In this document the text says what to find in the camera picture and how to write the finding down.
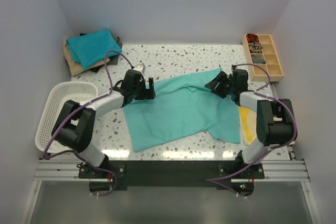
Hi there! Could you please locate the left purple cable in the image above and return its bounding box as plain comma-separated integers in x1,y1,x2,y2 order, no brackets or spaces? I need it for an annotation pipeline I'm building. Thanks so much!
41,50,137,197

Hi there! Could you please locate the dark grey rolled cloth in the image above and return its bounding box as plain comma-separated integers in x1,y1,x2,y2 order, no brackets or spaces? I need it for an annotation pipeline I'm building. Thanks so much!
251,55,266,64

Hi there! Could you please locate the white plastic laundry basket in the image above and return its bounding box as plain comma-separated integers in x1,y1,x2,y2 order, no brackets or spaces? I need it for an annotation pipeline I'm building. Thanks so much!
35,81,98,151

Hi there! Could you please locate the wooden compartment box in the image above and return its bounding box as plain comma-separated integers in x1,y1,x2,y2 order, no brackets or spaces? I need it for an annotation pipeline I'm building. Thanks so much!
241,34,284,82

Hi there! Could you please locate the folded tan t shirt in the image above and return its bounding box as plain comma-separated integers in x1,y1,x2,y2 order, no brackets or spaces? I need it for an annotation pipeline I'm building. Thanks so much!
62,37,104,77

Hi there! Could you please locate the grey patterned rolled cloth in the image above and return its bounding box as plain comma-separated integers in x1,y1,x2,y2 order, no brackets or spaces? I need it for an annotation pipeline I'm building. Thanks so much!
249,43,262,54

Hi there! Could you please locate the red black patterned cloth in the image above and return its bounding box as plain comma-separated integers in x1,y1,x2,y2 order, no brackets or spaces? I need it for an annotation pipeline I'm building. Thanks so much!
246,34,260,44

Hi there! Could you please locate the yellow chick towel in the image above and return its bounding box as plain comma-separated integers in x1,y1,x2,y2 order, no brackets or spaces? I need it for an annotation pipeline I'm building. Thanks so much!
238,106,257,146

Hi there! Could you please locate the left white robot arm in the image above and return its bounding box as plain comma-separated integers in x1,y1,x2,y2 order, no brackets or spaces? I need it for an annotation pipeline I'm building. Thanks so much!
45,68,155,178

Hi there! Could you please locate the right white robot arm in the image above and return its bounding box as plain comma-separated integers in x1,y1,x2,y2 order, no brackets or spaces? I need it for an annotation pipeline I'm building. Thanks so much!
205,68,298,178

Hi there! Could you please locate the folded dark grey t shirt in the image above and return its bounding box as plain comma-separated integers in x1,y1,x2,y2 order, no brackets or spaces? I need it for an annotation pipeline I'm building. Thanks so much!
79,32,123,73

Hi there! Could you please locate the mint green t shirt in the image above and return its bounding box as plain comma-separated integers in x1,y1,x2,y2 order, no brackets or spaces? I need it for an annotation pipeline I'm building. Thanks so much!
123,68,240,152

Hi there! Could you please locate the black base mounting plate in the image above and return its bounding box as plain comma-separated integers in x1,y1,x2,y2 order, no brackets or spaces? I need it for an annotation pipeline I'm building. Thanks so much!
77,161,265,196

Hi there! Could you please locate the folded teal t shirt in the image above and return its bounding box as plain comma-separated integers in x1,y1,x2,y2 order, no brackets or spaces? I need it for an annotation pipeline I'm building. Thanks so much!
66,29,122,70

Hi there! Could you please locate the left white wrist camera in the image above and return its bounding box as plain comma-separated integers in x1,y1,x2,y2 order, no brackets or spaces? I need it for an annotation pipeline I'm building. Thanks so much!
133,63,146,74

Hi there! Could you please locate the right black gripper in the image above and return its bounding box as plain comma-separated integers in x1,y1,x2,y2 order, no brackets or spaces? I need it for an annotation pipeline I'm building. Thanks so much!
204,71,235,99

